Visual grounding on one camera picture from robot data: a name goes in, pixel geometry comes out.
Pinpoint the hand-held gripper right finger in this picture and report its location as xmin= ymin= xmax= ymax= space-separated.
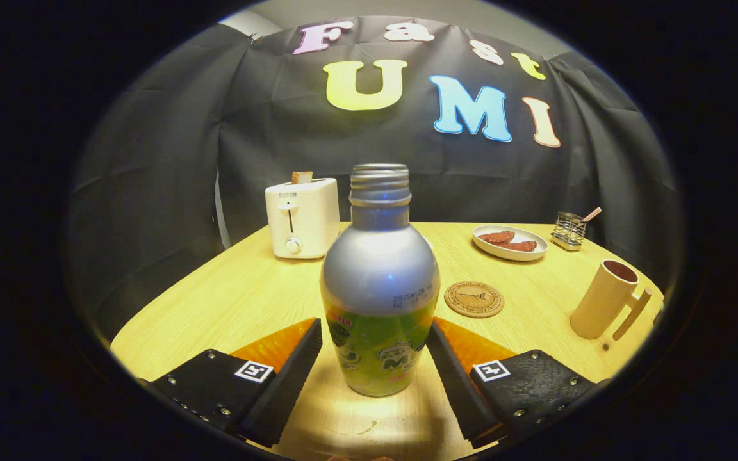
xmin=425 ymin=318 xmax=600 ymax=449

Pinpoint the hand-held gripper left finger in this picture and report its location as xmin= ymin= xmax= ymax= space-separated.
xmin=148 ymin=318 xmax=324 ymax=449

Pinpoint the round wooden coaster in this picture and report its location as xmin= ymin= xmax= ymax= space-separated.
xmin=444 ymin=281 xmax=505 ymax=319

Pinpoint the silver green juice bottle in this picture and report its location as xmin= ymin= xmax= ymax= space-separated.
xmin=320 ymin=163 xmax=441 ymax=398

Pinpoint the cream cup with wooden handle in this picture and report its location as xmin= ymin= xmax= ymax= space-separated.
xmin=570 ymin=259 xmax=653 ymax=341

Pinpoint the wooden table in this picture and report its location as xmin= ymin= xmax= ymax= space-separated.
xmin=110 ymin=221 xmax=664 ymax=461

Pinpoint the white oval plate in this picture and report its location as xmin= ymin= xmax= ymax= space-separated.
xmin=472 ymin=225 xmax=549 ymax=262

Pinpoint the white toaster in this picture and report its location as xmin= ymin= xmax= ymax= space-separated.
xmin=265 ymin=177 xmax=341 ymax=260

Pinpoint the wire mesh holder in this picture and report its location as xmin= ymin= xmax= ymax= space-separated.
xmin=550 ymin=211 xmax=587 ymax=251

